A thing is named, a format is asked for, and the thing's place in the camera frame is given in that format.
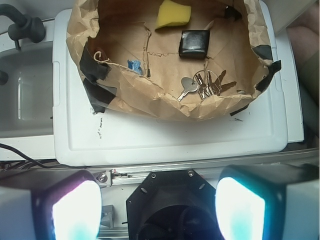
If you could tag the blue sponge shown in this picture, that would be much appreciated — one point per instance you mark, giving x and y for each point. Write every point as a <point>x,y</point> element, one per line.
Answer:
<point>135,65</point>

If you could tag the brown paper bag tray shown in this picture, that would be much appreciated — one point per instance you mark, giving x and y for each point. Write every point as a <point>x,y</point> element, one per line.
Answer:
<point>102,35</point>

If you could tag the black box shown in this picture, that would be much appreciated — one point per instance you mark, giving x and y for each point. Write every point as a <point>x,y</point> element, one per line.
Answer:
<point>194,44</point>

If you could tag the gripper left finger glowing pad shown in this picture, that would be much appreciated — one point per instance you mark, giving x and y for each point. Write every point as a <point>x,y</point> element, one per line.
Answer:
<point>54,204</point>

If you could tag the black faucet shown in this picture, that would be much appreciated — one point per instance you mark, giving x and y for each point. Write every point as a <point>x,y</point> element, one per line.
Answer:
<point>24,26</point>

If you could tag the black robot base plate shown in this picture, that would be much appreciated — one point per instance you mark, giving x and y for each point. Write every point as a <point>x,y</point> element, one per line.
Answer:
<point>173,205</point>

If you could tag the bunch of metal keys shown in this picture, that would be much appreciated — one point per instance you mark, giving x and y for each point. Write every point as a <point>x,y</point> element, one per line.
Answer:
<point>205,83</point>

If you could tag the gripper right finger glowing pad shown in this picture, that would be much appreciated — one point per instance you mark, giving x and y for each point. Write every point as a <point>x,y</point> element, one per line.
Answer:
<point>269,202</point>

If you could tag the white toy sink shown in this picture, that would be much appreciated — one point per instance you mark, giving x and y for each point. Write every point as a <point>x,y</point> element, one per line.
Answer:
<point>26,99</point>

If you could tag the metal corner bracket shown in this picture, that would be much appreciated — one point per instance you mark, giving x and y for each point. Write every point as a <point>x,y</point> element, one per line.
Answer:
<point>107,216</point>

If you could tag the yellow sponge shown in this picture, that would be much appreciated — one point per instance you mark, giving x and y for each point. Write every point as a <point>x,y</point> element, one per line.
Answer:
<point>172,14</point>

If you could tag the white plastic lid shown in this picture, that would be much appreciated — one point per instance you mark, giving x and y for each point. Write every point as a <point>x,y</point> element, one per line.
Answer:
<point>111,138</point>

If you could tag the aluminium rail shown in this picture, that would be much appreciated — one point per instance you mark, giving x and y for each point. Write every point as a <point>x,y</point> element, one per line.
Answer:
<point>209,169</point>

